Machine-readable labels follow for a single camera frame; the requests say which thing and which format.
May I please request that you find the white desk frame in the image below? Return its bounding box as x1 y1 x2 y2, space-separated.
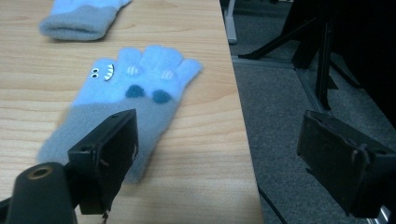
223 0 238 45

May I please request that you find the black tripod stand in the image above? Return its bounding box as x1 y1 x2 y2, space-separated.
237 0 362 111

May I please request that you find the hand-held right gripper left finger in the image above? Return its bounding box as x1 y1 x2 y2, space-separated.
66 108 139 216

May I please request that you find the black floor cable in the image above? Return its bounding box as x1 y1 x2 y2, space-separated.
257 186 289 224

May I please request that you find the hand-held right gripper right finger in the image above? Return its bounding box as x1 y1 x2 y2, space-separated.
296 109 396 219

